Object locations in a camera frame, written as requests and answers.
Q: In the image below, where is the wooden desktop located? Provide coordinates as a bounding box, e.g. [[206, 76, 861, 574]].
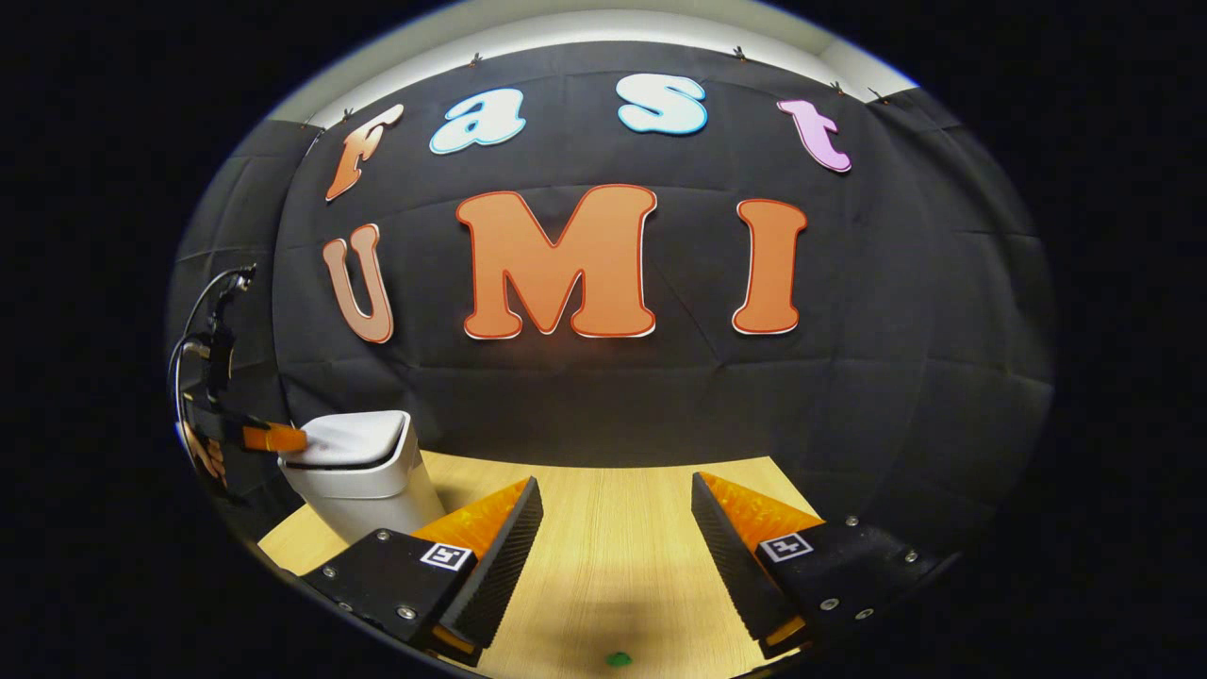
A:
[[256, 451, 821, 679]]

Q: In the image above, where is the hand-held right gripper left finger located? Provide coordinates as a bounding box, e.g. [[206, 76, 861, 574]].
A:
[[302, 476, 545, 668]]

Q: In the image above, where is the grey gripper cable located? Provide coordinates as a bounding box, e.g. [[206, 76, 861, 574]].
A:
[[167, 266, 257, 437]]

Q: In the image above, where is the white desktop garbage bin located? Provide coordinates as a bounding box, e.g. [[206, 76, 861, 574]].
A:
[[276, 410, 446, 546]]

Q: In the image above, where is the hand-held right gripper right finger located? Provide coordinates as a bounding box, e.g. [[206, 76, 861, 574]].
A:
[[691, 472, 959, 661]]

